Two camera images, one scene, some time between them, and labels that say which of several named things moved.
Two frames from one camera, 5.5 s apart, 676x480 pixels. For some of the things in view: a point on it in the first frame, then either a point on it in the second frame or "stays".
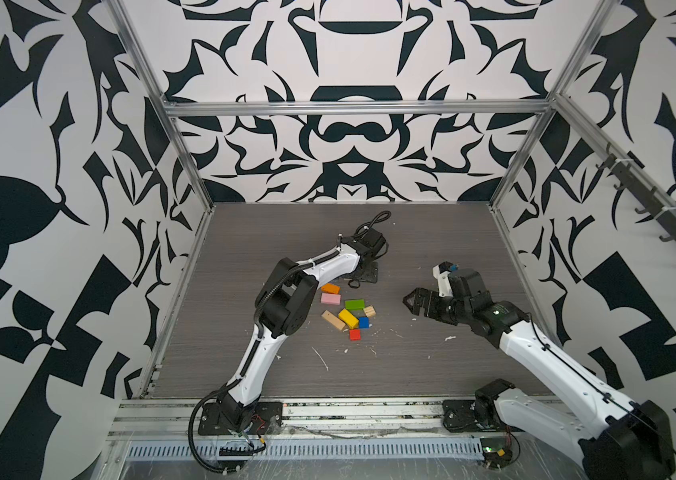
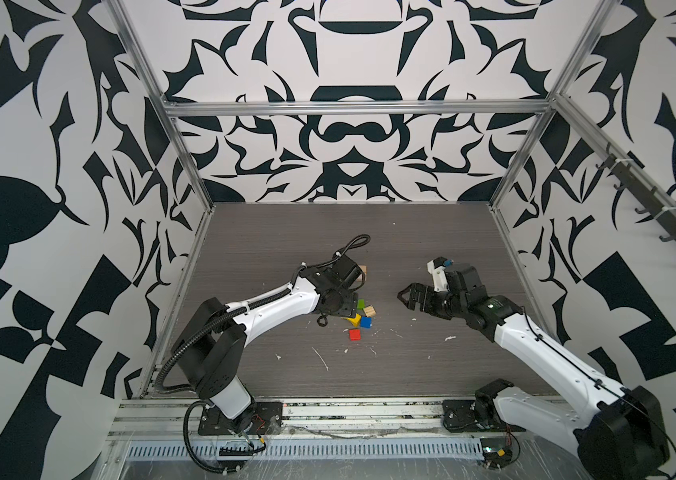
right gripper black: (419, 301) stays
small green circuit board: (496, 451) stays
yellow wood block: (351, 320) stays
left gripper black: (373, 274) -> (350, 308)
